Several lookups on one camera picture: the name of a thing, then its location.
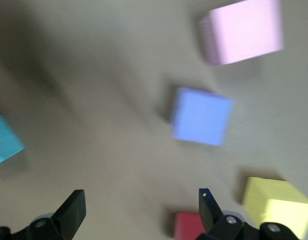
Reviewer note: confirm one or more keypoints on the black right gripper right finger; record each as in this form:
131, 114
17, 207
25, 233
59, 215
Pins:
210, 217

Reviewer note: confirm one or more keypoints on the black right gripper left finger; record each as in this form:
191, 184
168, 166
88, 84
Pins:
71, 217

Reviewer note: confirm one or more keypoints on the purple foam cube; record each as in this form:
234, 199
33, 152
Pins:
201, 117

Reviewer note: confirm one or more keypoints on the blue foam cube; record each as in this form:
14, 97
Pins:
6, 140

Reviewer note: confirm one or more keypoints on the pink foam cube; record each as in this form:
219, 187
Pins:
244, 32

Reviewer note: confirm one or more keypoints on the red foam cube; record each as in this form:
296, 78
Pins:
187, 226

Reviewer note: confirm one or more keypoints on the yellow foam cube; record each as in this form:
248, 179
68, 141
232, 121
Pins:
276, 207

